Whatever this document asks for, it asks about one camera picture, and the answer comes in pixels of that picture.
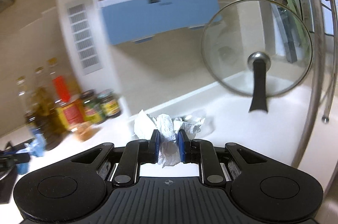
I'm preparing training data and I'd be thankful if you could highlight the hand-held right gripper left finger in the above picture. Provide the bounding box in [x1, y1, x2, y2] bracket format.
[71, 129, 161, 187]

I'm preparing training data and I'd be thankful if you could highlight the dark cutting board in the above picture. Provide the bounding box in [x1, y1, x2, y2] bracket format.
[264, 0, 298, 64]

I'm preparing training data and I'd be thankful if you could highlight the white paper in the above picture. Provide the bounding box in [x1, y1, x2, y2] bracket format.
[155, 113, 182, 168]
[133, 109, 157, 140]

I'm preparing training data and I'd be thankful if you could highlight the small jar yellow label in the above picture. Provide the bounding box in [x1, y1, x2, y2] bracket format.
[97, 89, 122, 119]

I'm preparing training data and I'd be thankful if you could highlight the steel wire dish rack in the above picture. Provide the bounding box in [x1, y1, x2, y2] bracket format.
[286, 0, 338, 168]

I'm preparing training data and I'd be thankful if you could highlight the silver wall vent grille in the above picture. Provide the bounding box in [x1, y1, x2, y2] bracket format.
[65, 3, 102, 76]

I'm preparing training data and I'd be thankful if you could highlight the oil bottle red handle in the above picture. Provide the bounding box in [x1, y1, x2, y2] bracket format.
[48, 58, 87, 132]

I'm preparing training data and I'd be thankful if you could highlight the black gas stove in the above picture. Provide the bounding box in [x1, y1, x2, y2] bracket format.
[0, 142, 17, 183]

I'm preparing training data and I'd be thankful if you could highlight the large jar green yellow label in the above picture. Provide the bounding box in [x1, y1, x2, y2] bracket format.
[80, 90, 106, 124]

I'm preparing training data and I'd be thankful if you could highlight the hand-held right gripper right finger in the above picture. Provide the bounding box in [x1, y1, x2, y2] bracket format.
[177, 129, 267, 187]

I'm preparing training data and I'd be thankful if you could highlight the tall dark oil bottle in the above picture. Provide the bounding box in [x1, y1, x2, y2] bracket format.
[34, 68, 59, 119]

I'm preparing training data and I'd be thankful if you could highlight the glass pot lid black handle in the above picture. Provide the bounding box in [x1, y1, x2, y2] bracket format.
[201, 0, 314, 114]

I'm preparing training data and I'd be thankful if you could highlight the large oil bottle blue label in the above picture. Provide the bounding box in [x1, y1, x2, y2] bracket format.
[15, 76, 68, 152]

